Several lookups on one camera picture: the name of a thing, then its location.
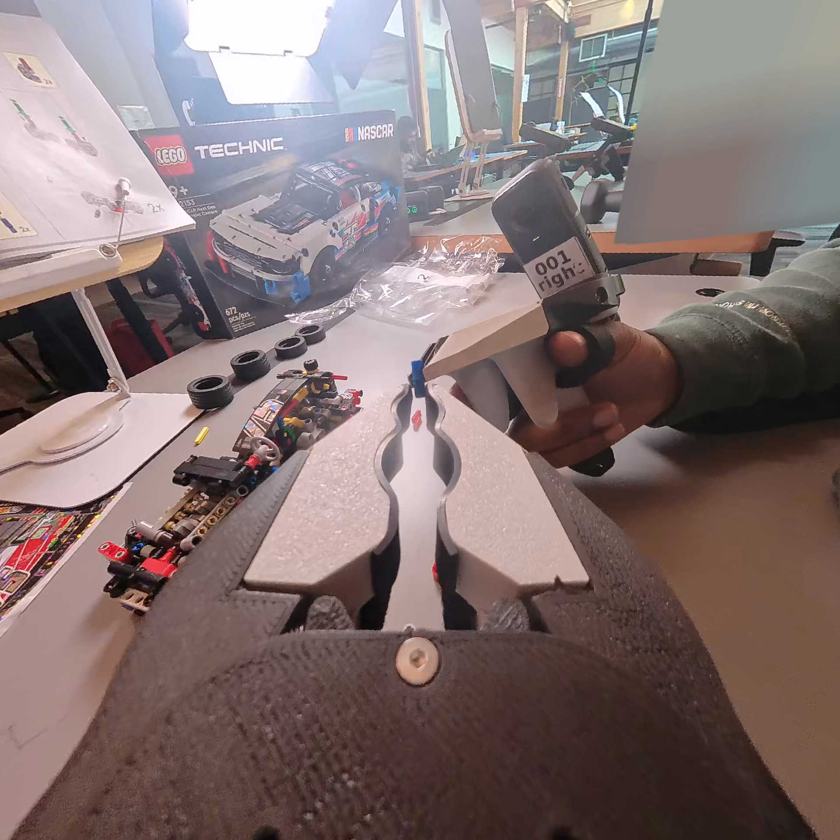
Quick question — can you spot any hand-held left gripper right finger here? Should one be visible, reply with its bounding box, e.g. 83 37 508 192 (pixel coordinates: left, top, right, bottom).
425 386 592 619

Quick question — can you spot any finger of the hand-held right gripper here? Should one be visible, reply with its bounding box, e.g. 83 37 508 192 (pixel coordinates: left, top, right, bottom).
422 304 560 427
458 367 521 429

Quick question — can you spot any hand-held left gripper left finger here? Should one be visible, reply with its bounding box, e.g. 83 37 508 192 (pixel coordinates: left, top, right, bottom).
243 385 412 622

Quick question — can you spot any black toy set box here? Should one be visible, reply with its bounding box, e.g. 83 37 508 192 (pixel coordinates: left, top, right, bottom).
130 110 412 340

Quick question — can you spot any person's right hand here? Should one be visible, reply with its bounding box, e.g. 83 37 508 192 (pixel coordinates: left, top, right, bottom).
507 323 683 470

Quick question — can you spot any black dumbbell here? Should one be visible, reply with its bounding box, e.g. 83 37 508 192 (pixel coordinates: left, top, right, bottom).
581 178 626 225

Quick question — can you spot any clear plastic bag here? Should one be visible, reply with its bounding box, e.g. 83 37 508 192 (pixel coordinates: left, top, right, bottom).
356 235 506 327

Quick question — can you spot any wooden background desk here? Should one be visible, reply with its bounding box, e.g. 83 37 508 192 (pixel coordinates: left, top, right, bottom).
407 190 808 277

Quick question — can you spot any toy brick car chassis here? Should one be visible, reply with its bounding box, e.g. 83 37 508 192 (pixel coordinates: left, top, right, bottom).
97 359 364 616

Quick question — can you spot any wooden easel with black panel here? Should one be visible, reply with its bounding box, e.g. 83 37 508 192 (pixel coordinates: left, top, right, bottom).
445 0 526 198

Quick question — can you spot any white book stand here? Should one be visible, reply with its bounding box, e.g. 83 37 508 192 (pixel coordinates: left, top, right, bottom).
0 220 206 509

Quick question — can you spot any holographic sticker sheet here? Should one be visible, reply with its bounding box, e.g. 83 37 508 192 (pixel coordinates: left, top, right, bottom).
0 484 132 621

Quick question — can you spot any instruction booklet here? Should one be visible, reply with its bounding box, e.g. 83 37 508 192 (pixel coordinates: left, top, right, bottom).
0 13 198 263

